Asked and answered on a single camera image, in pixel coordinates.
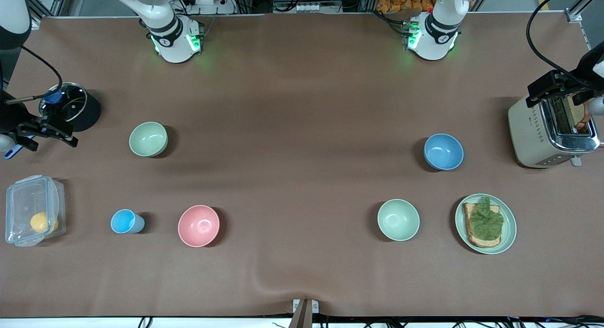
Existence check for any white power strip with plugs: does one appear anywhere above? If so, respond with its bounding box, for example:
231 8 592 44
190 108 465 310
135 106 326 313
179 0 236 15

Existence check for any green lettuce leaf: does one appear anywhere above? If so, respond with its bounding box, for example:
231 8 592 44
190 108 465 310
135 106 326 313
470 197 504 241

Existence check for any blue cup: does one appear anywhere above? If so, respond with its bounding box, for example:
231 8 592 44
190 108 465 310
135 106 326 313
110 209 146 235

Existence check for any black pot with blue handle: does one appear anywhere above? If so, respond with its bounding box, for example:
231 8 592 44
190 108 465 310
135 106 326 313
3 82 102 160

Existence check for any brown toast slice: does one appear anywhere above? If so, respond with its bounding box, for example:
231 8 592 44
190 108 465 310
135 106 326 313
568 94 591 130

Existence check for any yellow round fruit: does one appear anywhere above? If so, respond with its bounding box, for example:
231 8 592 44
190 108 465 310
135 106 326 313
30 212 59 234

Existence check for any bread slice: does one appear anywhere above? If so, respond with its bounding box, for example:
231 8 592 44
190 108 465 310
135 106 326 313
463 203 502 249

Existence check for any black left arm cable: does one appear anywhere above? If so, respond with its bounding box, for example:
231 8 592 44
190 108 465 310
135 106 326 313
526 0 595 90

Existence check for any glass lid with blue knob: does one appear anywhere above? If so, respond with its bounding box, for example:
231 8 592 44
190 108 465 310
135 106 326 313
39 82 89 124

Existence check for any clear plastic lidded container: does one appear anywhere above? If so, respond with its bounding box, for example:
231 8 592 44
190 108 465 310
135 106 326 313
5 175 67 247

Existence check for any orange snack bag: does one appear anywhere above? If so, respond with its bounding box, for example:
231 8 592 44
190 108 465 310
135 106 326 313
376 0 436 14

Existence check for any blue bowl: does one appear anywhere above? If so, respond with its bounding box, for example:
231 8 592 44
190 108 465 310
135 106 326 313
423 133 464 171

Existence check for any beige chrome toaster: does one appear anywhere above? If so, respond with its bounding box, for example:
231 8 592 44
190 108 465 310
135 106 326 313
508 90 601 169

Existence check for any brown table mat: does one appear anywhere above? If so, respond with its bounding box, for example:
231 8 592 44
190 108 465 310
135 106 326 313
0 13 604 318

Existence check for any aluminium frame profile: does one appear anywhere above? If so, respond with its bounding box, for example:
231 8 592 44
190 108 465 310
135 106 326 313
566 0 597 23
27 0 72 18

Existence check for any green plate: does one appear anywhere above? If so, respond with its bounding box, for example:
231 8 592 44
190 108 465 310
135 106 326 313
455 193 518 255

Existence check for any green bowl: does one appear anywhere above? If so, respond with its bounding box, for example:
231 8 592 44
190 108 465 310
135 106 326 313
129 121 168 158
377 199 420 242

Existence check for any metal bracket with post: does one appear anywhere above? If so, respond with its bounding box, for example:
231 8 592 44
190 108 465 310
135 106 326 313
293 298 319 328

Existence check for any pink bowl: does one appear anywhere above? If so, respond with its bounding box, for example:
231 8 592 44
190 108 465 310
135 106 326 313
177 205 221 248

